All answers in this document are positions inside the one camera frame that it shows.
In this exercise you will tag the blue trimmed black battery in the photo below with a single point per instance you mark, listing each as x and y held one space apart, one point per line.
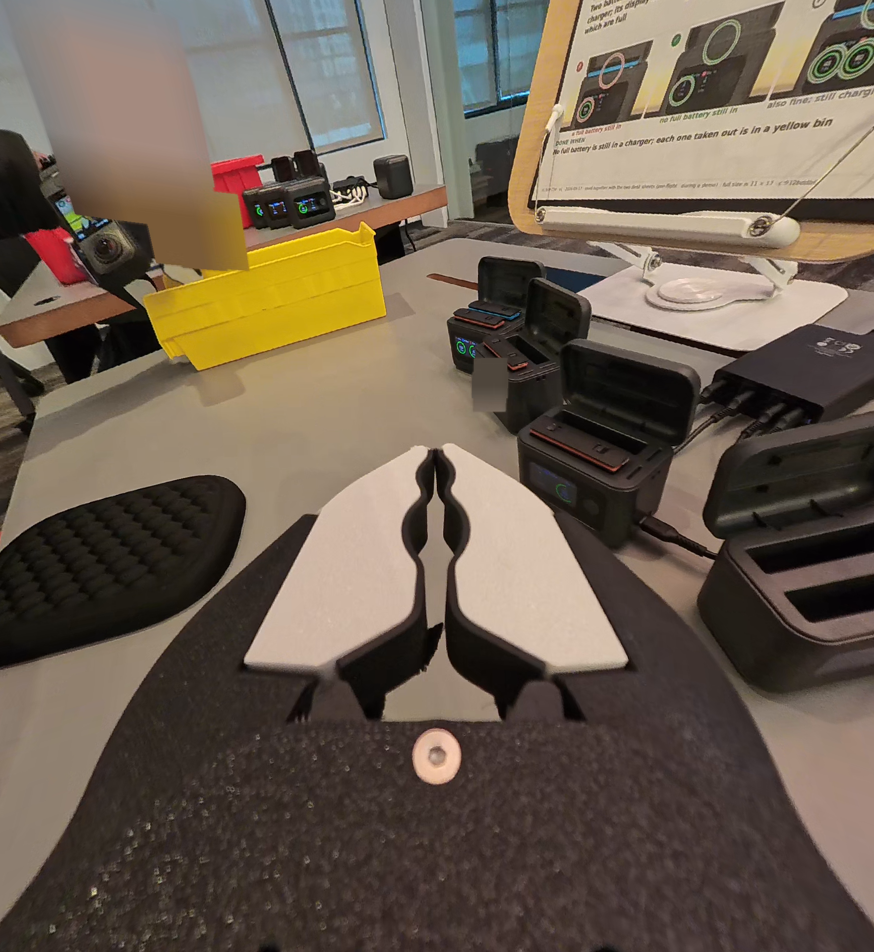
496 309

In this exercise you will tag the wooden instruction board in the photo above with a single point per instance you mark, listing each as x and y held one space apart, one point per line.
526 149

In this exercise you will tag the black textured wrist pad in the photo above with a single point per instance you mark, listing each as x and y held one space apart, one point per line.
95 558

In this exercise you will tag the yellow plastic bin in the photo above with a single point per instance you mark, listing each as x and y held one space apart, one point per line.
258 312

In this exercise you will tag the dark blue flat pad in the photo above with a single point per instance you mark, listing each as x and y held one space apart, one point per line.
578 279

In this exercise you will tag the dark low cabinet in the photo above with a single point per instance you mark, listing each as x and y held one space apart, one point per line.
496 178

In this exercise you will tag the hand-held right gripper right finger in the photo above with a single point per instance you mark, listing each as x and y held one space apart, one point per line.
533 595

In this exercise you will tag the orange trimmed black battery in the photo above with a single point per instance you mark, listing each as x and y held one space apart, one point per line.
507 355
578 446
478 320

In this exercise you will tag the black usb charging hub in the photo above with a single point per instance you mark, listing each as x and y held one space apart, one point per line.
816 364

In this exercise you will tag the red plastic bin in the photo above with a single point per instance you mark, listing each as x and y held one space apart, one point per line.
50 256

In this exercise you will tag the printed instruction sheet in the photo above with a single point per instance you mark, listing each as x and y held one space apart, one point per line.
704 149

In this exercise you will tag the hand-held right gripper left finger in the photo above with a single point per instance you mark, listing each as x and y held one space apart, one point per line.
340 587

